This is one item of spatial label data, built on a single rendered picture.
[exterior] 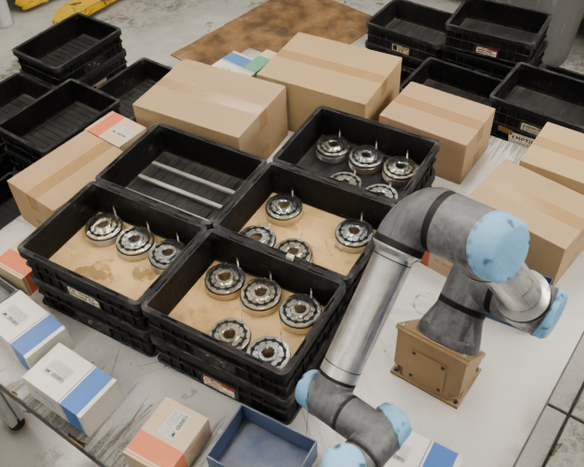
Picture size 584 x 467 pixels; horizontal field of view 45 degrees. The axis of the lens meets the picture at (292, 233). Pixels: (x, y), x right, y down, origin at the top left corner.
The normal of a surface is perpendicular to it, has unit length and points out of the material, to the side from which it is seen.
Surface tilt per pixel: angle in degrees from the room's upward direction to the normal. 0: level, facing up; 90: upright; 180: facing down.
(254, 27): 0
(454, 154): 90
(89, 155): 0
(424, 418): 0
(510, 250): 76
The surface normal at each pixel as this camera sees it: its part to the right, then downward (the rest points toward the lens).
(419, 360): -0.58, 0.60
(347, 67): -0.04, -0.69
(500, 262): 0.64, 0.33
